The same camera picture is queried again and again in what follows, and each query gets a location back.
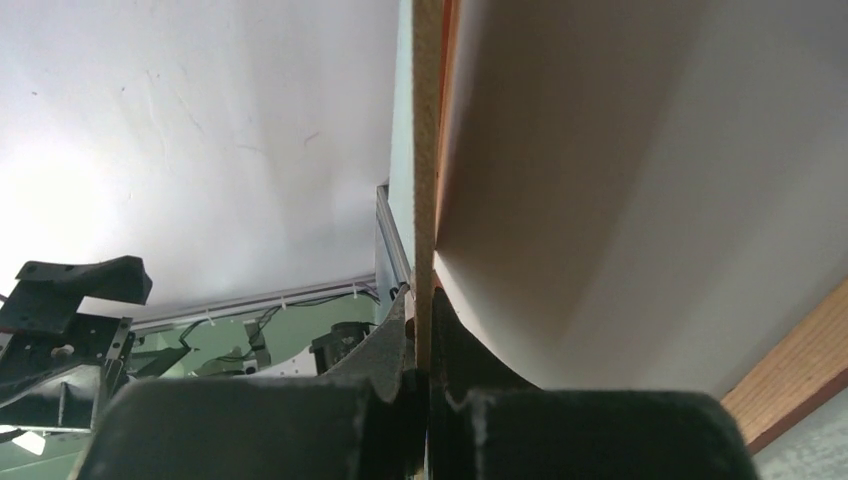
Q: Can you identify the brown cardboard backing board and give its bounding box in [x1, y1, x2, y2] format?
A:
[412, 0, 444, 371]

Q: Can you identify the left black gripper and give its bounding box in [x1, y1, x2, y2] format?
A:
[1, 255, 152, 431]

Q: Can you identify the wooden picture frame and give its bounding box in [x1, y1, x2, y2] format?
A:
[433, 0, 848, 456]

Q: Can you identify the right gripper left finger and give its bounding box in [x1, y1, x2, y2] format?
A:
[71, 289, 424, 480]

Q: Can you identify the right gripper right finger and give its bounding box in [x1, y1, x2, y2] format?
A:
[429, 289, 758, 479]

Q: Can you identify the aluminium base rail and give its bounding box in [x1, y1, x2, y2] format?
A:
[132, 185, 411, 333]

